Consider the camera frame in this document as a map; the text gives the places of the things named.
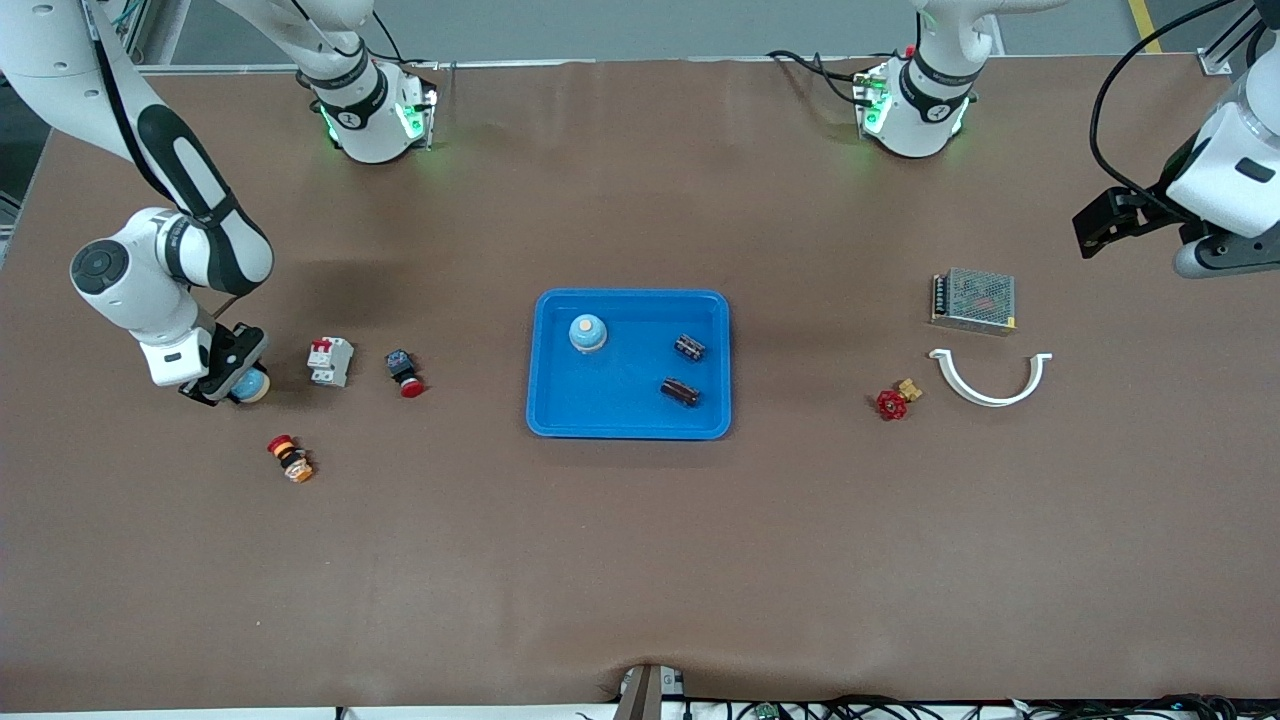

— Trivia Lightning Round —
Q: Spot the white curved plastic bracket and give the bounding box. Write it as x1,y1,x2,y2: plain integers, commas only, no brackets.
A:
929,348,1054,408

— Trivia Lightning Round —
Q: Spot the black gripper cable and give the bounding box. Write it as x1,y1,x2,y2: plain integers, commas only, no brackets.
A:
85,0,246,326
1090,0,1251,216

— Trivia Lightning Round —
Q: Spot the red yellow emergency stop button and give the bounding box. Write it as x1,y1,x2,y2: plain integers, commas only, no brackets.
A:
267,434,315,484

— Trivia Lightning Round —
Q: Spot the metal mesh power supply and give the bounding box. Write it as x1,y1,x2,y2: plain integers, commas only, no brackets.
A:
930,266,1018,337

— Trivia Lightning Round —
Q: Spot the black cable bundle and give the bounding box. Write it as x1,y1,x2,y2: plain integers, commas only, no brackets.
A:
690,694,1246,720

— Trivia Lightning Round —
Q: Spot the red handle brass valve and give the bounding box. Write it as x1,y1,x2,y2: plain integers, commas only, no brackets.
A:
877,378,923,421

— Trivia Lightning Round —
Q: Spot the aluminium frame post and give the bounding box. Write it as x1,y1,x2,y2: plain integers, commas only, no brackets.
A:
1195,0,1280,76

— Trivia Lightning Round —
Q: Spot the blue plastic tray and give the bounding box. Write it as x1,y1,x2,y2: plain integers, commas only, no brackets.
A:
526,289,733,441

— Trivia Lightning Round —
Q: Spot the black red push button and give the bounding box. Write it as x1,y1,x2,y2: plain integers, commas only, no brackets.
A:
385,349,426,399

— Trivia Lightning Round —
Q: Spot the white circuit breaker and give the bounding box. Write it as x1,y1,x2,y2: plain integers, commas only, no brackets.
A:
307,337,355,388

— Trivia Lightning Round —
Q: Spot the black arm base cable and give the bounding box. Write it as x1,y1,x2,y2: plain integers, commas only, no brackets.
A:
766,48,873,107

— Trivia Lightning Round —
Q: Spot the metal mount bracket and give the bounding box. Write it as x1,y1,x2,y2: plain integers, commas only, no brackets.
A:
612,662,689,720

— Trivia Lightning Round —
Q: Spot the brown table mat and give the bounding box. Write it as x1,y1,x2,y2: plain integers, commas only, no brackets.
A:
0,55,1280,713

